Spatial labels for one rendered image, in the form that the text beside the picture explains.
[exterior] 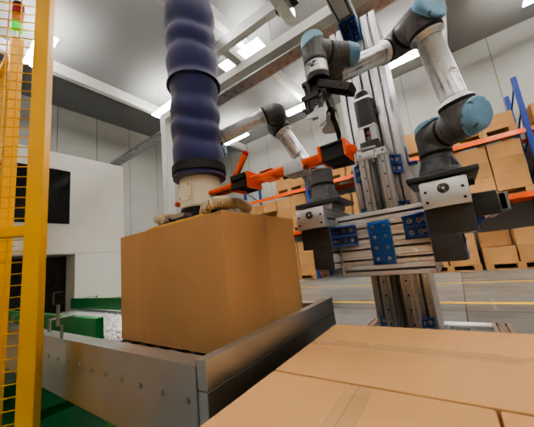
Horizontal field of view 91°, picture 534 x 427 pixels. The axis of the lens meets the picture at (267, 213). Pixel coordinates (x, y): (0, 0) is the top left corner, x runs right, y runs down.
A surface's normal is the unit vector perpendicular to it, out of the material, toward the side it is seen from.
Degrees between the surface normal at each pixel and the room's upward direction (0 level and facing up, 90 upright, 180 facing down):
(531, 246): 90
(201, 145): 75
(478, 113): 98
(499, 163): 90
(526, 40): 90
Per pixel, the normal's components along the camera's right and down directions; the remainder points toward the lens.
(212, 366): 0.82, -0.19
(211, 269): -0.59, -0.07
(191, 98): 0.22, -0.40
